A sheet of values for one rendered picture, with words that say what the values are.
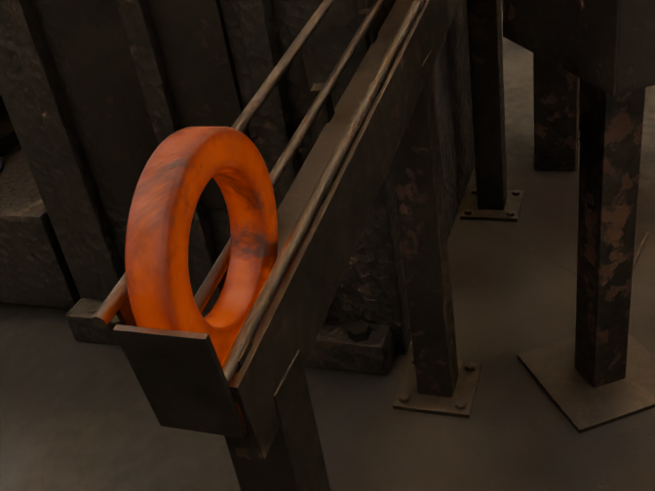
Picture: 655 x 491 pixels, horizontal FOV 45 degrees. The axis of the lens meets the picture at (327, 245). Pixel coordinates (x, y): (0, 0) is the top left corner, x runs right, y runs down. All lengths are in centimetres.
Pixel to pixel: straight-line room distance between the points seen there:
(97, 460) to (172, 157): 94
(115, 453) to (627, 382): 87
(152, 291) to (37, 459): 97
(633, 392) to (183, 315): 96
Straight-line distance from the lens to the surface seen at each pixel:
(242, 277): 67
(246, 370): 58
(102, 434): 148
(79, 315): 167
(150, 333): 55
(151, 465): 138
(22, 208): 175
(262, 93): 80
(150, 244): 53
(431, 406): 135
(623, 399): 137
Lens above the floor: 95
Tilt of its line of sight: 32 degrees down
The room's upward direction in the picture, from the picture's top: 10 degrees counter-clockwise
